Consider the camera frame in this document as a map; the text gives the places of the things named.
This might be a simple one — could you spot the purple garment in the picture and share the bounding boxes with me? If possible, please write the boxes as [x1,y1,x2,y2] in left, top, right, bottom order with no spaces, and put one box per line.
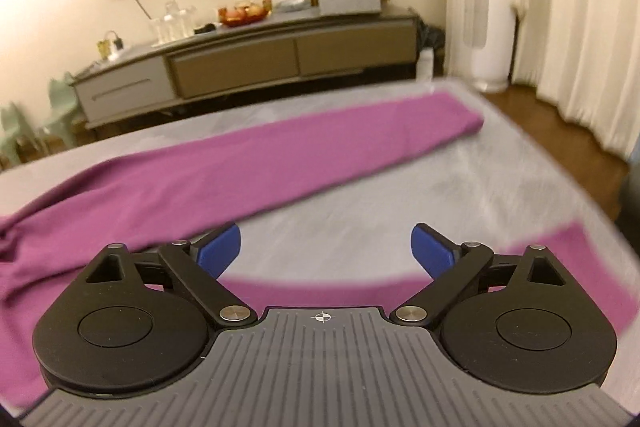
[0,89,629,414]

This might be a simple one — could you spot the white tower fan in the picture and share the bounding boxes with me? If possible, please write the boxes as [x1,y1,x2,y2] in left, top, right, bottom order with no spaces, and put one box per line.
[462,0,516,94]

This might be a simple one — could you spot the green child chair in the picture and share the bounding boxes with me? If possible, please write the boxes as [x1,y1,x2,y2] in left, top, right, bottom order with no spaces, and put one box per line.
[42,74,84,148]
[0,102,37,170]

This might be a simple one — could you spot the grey and brown cabinet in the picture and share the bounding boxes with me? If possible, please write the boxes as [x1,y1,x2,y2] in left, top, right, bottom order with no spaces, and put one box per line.
[69,4,420,130]

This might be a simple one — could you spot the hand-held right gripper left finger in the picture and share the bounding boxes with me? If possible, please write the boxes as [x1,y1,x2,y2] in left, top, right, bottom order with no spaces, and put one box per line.
[85,222,258,328]

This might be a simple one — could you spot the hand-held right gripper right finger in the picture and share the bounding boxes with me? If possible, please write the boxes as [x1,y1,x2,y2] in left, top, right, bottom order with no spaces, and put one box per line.
[390,222,569,326]

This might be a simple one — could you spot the small yellow container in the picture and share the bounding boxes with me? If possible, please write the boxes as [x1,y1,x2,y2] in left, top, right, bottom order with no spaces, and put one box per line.
[97,32,126,60]

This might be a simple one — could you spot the black cable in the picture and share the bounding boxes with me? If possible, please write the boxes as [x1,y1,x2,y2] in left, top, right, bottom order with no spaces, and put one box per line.
[125,0,154,21]

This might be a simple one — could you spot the white curtain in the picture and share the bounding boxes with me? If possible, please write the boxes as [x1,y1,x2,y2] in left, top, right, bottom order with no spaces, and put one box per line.
[442,0,640,158]

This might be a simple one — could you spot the white bottle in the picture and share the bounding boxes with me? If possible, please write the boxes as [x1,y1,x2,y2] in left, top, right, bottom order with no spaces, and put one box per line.
[416,48,435,82]

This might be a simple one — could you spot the grey storage box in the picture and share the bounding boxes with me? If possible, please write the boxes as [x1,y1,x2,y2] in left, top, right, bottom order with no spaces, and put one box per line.
[317,0,382,17]

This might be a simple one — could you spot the black bag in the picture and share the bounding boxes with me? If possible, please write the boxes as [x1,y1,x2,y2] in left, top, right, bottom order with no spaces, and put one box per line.
[417,19,446,76]

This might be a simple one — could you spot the orange fruit bowl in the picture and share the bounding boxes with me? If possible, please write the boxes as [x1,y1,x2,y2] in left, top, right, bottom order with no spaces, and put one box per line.
[217,0,274,28]

